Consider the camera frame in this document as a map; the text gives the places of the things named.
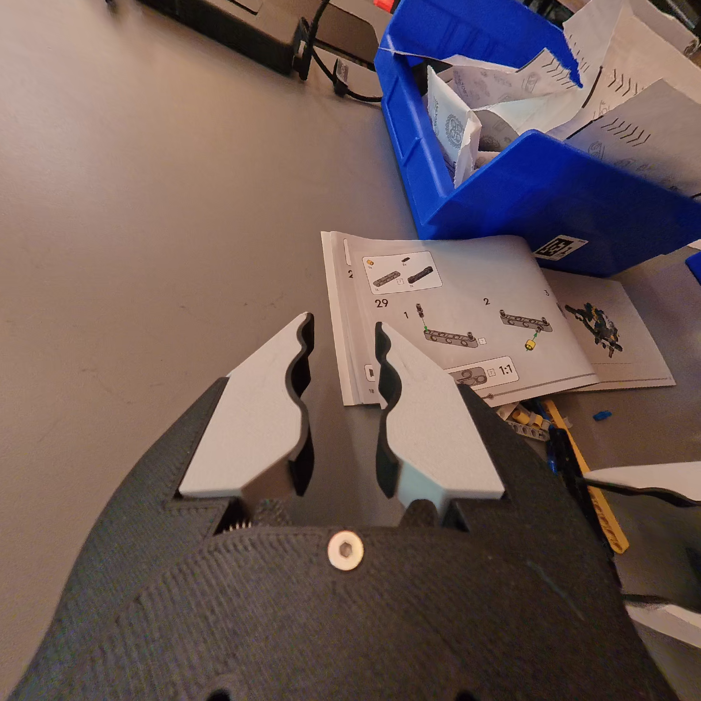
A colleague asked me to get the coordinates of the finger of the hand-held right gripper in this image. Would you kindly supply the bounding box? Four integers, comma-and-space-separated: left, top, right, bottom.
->
624, 597, 701, 678
581, 463, 701, 508

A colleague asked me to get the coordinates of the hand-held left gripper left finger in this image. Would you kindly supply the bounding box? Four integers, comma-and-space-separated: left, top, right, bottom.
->
178, 312, 315, 502

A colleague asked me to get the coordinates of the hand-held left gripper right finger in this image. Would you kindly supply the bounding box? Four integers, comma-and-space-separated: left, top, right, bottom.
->
375, 322, 505, 518

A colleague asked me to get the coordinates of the long yellow lego beam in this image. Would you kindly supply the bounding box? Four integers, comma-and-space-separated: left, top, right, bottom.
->
541, 400, 631, 555

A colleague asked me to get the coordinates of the pile of lego pieces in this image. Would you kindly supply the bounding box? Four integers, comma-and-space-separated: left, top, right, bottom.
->
495, 400, 573, 447

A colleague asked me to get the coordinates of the black lego beam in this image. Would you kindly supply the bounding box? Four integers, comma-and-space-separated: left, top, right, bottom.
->
547, 426, 617, 555

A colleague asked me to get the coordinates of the lego instruction booklet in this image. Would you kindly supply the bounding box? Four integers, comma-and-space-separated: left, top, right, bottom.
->
321, 231, 677, 407

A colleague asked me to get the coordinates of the small white printed paper bag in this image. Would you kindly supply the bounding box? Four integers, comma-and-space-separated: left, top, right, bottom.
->
426, 67, 484, 184

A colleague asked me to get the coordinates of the large white paper bag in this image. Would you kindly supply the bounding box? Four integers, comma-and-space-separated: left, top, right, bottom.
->
561, 0, 701, 138
564, 79, 701, 198

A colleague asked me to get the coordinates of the torn white paper bag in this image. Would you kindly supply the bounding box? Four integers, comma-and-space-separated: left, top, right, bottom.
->
435, 48, 584, 138

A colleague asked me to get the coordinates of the black electronic box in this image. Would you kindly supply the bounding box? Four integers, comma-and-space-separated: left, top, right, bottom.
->
136, 0, 380, 77

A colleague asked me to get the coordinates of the black cable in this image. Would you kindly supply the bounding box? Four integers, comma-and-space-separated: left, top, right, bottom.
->
293, 0, 384, 104

